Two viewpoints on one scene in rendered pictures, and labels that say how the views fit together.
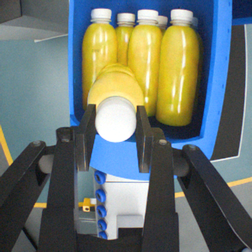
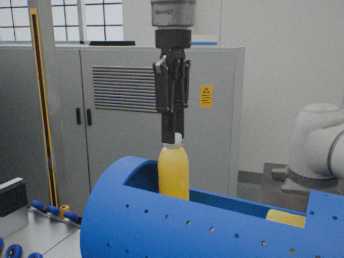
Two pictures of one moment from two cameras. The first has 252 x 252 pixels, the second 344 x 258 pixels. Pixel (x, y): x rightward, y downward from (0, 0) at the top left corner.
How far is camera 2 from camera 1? 0.65 m
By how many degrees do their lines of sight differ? 68
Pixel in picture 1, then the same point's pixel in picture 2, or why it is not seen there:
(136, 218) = (8, 230)
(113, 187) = (63, 233)
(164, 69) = not seen: hidden behind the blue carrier
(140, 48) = not seen: hidden behind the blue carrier
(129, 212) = (19, 232)
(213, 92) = (150, 193)
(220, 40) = (184, 204)
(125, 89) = (180, 153)
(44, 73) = not seen: outside the picture
